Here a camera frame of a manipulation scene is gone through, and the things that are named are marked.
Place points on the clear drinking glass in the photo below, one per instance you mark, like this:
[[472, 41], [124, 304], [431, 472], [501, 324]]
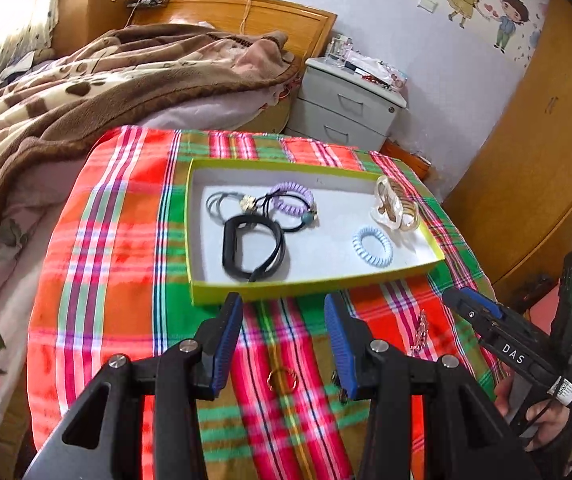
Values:
[[341, 50]]

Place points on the grey nightstand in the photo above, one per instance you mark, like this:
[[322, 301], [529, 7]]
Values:
[[336, 110]]

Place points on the crystal hair clip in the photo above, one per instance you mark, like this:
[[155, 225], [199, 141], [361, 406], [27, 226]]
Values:
[[422, 335]]

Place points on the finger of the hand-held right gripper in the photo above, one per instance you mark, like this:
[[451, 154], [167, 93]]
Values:
[[481, 310]]

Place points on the yellow-green cardboard box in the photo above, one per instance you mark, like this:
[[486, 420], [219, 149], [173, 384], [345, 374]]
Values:
[[266, 291]]

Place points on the colourful plaid cloth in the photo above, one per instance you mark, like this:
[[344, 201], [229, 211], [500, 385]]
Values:
[[126, 260]]

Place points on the brown fleece blanket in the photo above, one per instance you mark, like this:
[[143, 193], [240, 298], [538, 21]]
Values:
[[66, 110]]

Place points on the wooden closet door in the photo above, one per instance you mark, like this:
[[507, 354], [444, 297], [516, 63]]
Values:
[[541, 160]]

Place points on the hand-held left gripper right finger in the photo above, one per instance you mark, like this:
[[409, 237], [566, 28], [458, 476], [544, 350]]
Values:
[[338, 347]]

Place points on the tall wooden wardrobe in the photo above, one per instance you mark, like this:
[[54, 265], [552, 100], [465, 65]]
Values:
[[96, 5]]

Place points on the wooden headboard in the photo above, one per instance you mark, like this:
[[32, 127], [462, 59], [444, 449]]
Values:
[[266, 20]]

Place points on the orange storage box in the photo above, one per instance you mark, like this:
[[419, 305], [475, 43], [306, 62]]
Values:
[[406, 156]]

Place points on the white wall switch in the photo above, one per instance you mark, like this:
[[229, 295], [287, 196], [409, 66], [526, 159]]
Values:
[[427, 2]]

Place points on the pink hair claw clip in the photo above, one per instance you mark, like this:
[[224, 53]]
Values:
[[391, 210]]

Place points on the white packets on nightstand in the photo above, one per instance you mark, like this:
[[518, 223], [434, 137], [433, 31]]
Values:
[[383, 75]]

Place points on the spotted curtain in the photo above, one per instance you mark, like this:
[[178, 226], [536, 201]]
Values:
[[31, 10]]

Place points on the person's right hand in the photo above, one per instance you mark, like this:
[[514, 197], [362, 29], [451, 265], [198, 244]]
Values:
[[548, 425]]

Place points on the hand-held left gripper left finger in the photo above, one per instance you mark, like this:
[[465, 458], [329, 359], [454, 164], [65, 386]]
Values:
[[228, 347]]

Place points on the black wristband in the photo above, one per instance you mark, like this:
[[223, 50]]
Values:
[[228, 245]]

